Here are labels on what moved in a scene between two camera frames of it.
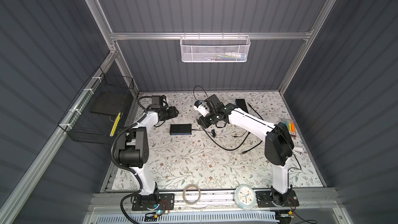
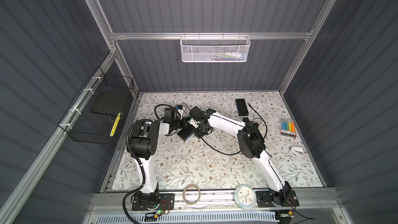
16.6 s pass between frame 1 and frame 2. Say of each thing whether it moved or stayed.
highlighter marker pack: stayed
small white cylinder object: stayed
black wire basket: stayed
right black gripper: moved
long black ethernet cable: moved
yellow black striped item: stayed
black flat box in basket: stayed
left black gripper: moved
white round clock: stayed
